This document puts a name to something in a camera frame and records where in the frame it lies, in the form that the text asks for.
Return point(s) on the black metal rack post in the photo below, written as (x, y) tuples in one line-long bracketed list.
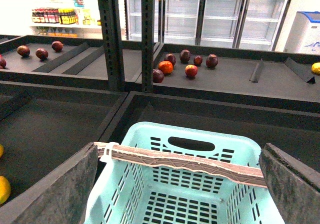
[(112, 42), (147, 44)]

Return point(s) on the black upper right tray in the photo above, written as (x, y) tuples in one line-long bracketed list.
[(229, 81)]

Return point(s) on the light blue plastic basket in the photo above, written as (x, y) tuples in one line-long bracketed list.
[(127, 193)]

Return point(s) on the yellow lemon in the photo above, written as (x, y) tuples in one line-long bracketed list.
[(315, 68)]

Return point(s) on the white chest freezer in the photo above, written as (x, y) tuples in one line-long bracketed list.
[(304, 35)]

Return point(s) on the yellow orange fruit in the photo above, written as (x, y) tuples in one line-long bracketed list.
[(5, 189)]

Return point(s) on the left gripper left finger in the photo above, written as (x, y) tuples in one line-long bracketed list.
[(58, 198)]

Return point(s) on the small dark red apple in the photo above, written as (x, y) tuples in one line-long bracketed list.
[(198, 60)]

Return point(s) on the black lower left tray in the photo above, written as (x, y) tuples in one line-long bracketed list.
[(41, 126)]

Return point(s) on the black upper left tray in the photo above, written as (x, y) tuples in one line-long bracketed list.
[(71, 62)]

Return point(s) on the red yellow apple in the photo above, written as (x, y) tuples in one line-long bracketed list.
[(191, 71)]

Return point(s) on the orange red tomato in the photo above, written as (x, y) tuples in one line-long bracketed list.
[(166, 67)]

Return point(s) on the black lower right tray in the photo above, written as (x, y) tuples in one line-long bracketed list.
[(296, 133)]

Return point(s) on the yellow fruit at edge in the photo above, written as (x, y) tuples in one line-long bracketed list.
[(1, 150)]

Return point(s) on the white grocery shelf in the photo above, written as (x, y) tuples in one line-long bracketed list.
[(68, 18)]

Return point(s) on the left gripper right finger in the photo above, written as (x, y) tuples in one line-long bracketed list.
[(293, 186)]

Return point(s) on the black tray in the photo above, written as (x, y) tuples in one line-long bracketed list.
[(229, 81), (71, 62), (41, 126), (296, 133)]

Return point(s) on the glass door refrigerator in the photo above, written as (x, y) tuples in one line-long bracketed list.
[(244, 24)]

